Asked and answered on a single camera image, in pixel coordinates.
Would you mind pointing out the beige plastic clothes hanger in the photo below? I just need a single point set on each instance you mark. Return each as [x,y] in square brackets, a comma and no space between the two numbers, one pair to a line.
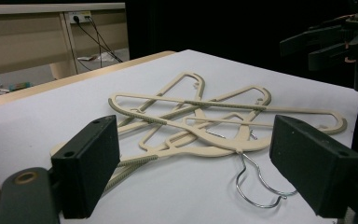
[200,84]
[136,161]
[199,135]

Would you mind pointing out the white power strip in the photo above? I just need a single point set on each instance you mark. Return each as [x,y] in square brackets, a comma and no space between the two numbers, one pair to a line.
[80,16]

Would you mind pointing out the light wooden desk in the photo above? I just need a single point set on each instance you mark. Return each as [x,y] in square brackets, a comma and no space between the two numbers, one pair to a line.
[18,40]

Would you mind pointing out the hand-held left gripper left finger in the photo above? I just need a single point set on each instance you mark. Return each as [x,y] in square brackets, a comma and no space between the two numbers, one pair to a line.
[85,161]

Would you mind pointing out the colourful small box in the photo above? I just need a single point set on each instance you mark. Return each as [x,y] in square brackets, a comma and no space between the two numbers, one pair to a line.
[20,86]

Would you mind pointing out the white clutter on floor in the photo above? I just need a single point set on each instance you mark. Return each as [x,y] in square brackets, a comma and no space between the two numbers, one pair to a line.
[101,57]

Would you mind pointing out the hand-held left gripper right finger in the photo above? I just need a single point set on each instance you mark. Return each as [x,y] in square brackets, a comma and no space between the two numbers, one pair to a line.
[313,168]

